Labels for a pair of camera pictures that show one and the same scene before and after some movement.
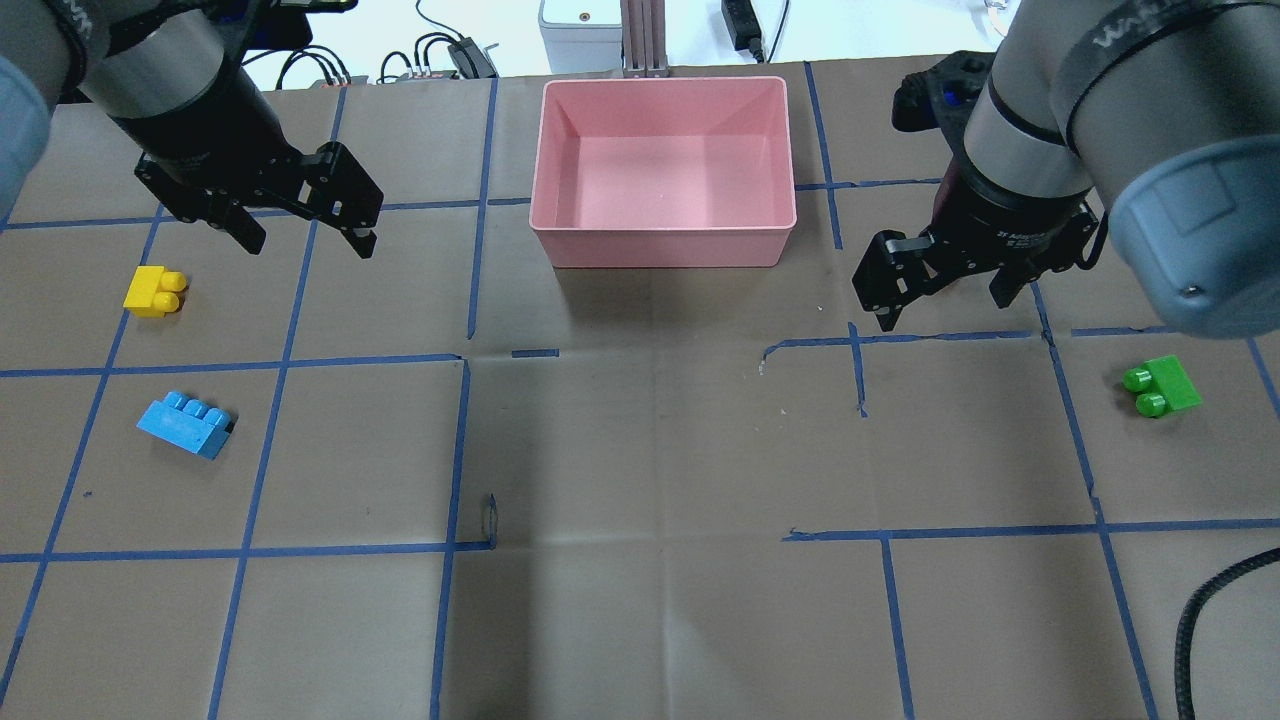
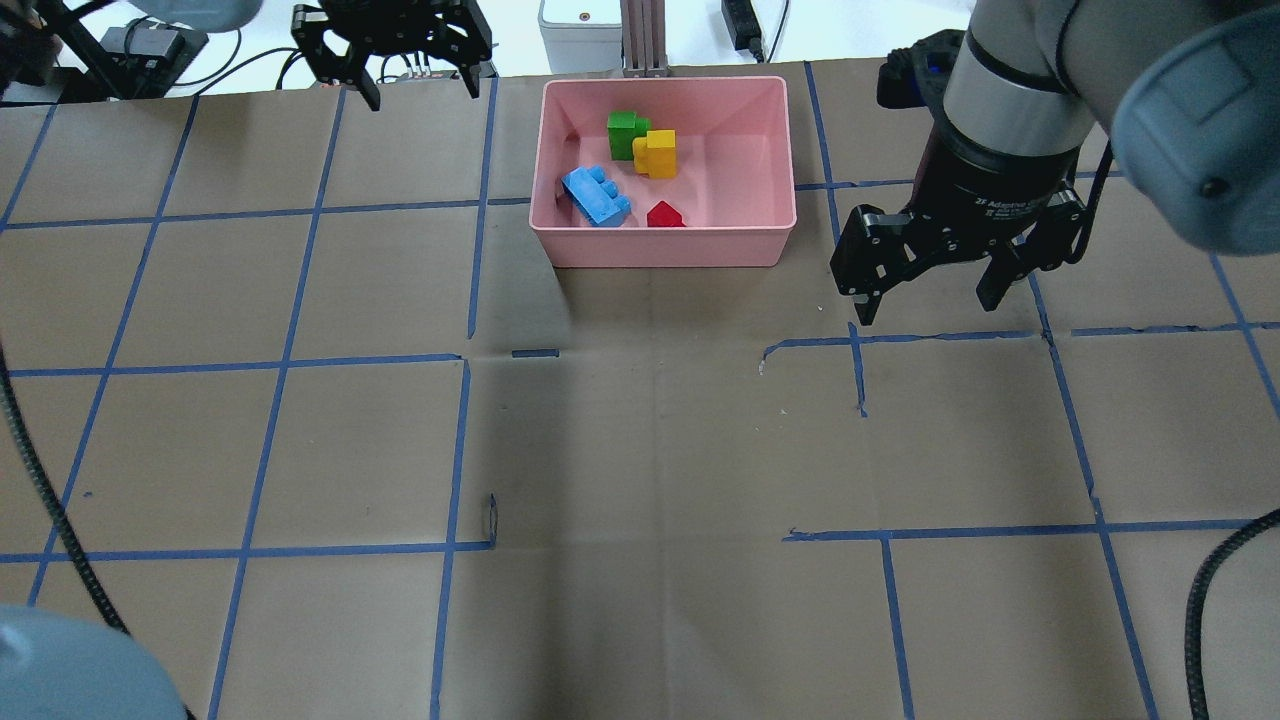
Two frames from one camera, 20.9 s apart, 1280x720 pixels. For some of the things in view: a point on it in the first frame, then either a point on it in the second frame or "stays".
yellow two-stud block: [155, 291] to [655, 154]
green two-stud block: [1162, 384] to [623, 127]
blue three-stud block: [187, 423] to [596, 197]
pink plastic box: [663, 172] stays
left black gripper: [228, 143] to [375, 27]
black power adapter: [743, 27] stays
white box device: [581, 48] stays
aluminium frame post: [644, 39] stays
